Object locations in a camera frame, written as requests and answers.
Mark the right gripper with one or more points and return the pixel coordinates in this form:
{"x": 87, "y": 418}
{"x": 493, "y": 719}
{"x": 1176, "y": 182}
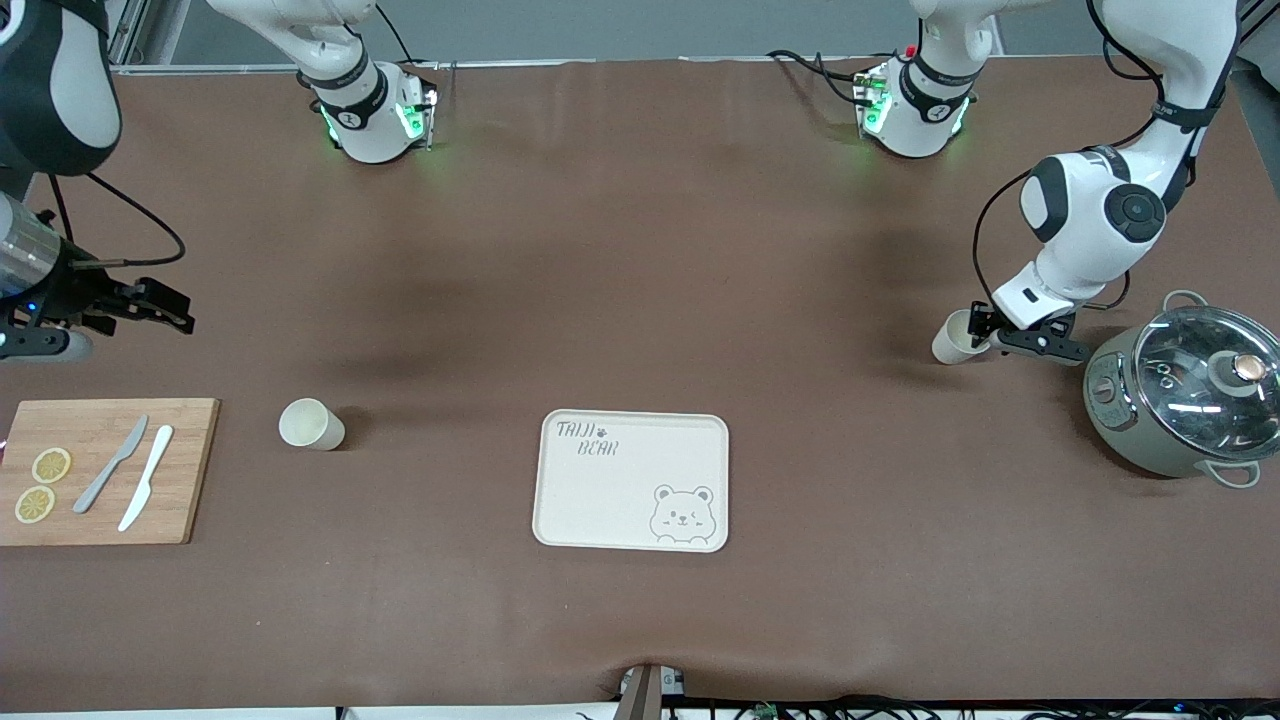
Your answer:
{"x": 78, "y": 296}

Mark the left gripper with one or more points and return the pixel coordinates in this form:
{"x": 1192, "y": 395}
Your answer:
{"x": 981, "y": 322}

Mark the white IKEA cup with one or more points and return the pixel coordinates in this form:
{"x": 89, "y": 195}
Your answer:
{"x": 305, "y": 422}
{"x": 950, "y": 345}

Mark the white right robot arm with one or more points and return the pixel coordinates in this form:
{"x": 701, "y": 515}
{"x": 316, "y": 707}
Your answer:
{"x": 360, "y": 130}

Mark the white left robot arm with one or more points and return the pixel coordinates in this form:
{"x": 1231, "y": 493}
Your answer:
{"x": 1100, "y": 210}

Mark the white bear print tray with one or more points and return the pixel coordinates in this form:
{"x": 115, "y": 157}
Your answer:
{"x": 600, "y": 500}

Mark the grey plastic knife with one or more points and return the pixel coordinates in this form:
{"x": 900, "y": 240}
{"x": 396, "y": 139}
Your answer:
{"x": 110, "y": 465}

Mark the white plastic knife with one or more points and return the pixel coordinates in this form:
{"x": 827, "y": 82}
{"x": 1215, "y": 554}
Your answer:
{"x": 145, "y": 478}

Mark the yellow lemon slice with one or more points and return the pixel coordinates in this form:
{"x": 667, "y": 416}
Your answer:
{"x": 52, "y": 466}
{"x": 34, "y": 505}

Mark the bamboo cutting board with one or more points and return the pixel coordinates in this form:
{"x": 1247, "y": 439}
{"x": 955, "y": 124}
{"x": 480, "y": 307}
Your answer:
{"x": 150, "y": 500}

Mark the grey pot with glass lid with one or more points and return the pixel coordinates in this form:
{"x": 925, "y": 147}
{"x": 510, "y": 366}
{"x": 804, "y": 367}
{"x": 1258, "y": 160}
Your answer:
{"x": 1140, "y": 440}

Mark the glass pot lid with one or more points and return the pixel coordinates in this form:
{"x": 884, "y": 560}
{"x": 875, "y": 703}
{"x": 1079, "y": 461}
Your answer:
{"x": 1180, "y": 400}

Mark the brown table cover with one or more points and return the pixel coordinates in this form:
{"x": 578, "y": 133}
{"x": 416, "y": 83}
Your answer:
{"x": 640, "y": 250}

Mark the aluminium frame profile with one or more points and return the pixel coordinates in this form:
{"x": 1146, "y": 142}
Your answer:
{"x": 1258, "y": 25}
{"x": 140, "y": 35}

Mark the metal camera stand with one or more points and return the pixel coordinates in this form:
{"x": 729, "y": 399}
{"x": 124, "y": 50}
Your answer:
{"x": 648, "y": 695}

